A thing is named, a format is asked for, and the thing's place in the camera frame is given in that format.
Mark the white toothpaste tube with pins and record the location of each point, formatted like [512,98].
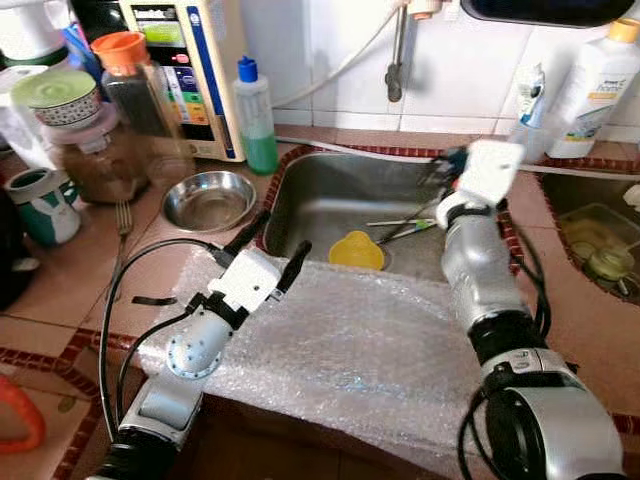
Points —
[530,90]

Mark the clear plastic container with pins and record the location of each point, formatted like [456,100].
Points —
[20,125]

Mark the clear plastic cup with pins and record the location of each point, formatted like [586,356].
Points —
[535,142]

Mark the white tap fitting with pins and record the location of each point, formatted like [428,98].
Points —
[425,8]

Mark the grey wall faucet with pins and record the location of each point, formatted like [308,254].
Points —
[397,60]

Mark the white detergent bottle yellow cap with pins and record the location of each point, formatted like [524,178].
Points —
[590,100]

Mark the black wall fixture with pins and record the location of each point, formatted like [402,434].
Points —
[550,10]

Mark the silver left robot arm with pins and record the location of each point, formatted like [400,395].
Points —
[190,352]

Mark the patterned tin with green lid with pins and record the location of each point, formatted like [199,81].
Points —
[55,95]

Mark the white kitchen appliance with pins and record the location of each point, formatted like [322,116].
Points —
[30,30]

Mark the steel utensil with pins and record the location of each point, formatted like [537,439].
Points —
[395,222]

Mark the clear bubble wrap sheet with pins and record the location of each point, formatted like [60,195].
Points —
[350,350]

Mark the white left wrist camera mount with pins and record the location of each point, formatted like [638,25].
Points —
[245,285]

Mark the clear glass container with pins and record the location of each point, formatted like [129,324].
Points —
[590,225]

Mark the steel fork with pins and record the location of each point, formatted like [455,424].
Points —
[122,225]

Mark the green and white mug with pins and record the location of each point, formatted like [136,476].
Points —
[45,210]

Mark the black tape strip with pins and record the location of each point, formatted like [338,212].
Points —
[155,300]

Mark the white water ionizer appliance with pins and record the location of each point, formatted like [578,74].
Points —
[215,90]

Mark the jar of brown powder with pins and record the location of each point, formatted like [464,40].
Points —
[95,170]

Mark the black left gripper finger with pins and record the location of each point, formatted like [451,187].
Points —
[295,268]
[248,232]

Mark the white tube along backsplash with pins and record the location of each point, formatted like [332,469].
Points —
[340,148]

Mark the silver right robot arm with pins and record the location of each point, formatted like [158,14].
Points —
[475,270]

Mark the green dish soap bottle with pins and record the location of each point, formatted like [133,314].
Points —
[258,140]

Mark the steel sink basin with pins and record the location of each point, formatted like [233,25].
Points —
[580,192]
[320,195]

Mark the glass jar with orange lid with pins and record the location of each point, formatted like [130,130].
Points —
[130,100]

